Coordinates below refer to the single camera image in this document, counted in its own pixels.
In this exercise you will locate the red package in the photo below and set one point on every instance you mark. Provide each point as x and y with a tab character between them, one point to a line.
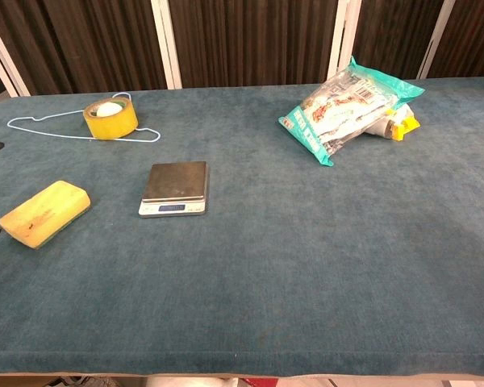
258	382

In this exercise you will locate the white plastic bag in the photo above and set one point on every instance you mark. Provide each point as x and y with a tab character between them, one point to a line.
193	382

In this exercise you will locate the yellow tape roll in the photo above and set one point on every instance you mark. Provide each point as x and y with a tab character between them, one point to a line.
115	123

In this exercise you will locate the white frame post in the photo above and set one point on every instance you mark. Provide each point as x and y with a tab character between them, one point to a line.
167	44
435	40
4	64
343	36

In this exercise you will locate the digital kitchen scale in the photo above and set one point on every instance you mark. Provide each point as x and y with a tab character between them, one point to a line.
176	185

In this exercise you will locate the teal table cloth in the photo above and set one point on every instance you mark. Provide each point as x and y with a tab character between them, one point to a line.
266	262

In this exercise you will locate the teal snack bag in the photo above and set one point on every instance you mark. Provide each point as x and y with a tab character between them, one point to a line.
339	117

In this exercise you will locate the brown pleated curtain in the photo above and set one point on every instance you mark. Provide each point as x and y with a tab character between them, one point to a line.
246	40

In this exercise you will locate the yellow sponge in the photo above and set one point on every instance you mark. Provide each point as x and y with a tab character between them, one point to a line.
44	213

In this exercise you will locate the white round object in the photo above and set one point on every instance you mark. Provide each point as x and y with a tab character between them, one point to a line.
108	109

